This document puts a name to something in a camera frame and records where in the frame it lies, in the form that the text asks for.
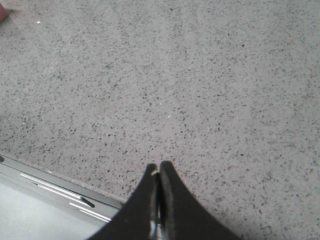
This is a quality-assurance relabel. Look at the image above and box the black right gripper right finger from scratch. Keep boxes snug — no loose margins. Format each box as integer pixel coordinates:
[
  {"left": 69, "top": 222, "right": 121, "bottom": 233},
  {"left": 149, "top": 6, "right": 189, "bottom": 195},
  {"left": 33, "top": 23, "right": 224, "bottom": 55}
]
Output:
[{"left": 158, "top": 161, "right": 240, "bottom": 240}]

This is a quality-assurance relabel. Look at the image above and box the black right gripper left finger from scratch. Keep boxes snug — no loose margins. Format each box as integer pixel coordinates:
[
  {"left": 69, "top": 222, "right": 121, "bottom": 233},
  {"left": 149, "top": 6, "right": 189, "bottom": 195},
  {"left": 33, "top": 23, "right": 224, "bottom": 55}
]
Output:
[{"left": 90, "top": 164, "right": 158, "bottom": 240}]

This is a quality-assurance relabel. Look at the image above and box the pink foam cube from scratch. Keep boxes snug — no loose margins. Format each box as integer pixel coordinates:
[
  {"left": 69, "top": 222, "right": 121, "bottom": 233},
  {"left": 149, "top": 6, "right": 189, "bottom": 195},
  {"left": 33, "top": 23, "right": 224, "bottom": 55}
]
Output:
[{"left": 0, "top": 3, "right": 9, "bottom": 23}]

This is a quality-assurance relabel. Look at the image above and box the grey slotted metal rail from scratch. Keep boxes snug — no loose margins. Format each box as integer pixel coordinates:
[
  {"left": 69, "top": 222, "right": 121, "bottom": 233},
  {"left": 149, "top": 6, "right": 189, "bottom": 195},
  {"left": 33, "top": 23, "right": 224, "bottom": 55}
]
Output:
[{"left": 0, "top": 154, "right": 165, "bottom": 240}]

